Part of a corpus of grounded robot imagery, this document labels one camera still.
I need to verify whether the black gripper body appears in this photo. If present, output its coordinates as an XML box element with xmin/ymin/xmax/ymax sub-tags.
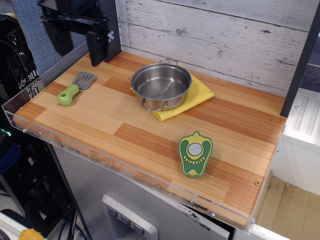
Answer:
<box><xmin>37</xmin><ymin>0</ymin><xmax>109</xmax><ymax>42</ymax></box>

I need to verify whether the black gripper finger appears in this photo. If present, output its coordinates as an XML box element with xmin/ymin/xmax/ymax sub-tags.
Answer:
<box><xmin>42</xmin><ymin>18</ymin><xmax>74</xmax><ymax>57</ymax></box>
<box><xmin>86</xmin><ymin>31</ymin><xmax>108</xmax><ymax>67</ymax></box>

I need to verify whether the green handled grey spatula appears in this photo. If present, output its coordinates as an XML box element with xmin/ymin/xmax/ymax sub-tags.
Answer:
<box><xmin>57</xmin><ymin>71</ymin><xmax>95</xmax><ymax>106</ymax></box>

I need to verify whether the black plastic crate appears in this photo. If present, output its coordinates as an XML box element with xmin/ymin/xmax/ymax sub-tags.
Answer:
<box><xmin>0</xmin><ymin>14</ymin><xmax>39</xmax><ymax>90</ymax></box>

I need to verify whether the stainless steel pot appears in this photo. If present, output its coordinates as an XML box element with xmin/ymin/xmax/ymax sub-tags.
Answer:
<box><xmin>131</xmin><ymin>59</ymin><xmax>192</xmax><ymax>112</ymax></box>

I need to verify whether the green toy pepper half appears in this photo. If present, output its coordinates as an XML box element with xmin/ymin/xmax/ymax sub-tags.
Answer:
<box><xmin>178</xmin><ymin>131</ymin><xmax>214</xmax><ymax>178</ymax></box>

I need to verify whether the clear acrylic table guard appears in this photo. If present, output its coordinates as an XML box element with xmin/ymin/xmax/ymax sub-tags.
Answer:
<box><xmin>3</xmin><ymin>51</ymin><xmax>286</xmax><ymax>232</ymax></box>

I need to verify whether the grey button panel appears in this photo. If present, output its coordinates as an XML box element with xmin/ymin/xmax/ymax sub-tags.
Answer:
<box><xmin>101</xmin><ymin>194</ymin><xmax>159</xmax><ymax>240</ymax></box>

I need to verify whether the dark grey left post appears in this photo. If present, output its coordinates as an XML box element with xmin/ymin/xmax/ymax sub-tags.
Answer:
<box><xmin>99</xmin><ymin>0</ymin><xmax>122</xmax><ymax>63</ymax></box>

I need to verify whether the dark grey post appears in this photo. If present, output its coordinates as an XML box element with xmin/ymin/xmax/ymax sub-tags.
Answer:
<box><xmin>280</xmin><ymin>1</ymin><xmax>320</xmax><ymax>118</ymax></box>
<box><xmin>99</xmin><ymin>0</ymin><xmax>122</xmax><ymax>63</ymax></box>

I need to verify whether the dark grey right post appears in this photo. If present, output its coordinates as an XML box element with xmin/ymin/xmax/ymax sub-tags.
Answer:
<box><xmin>280</xmin><ymin>1</ymin><xmax>320</xmax><ymax>118</ymax></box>

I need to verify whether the white aluminium rail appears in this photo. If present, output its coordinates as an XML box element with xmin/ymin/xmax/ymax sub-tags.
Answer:
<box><xmin>283</xmin><ymin>88</ymin><xmax>320</xmax><ymax>147</ymax></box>

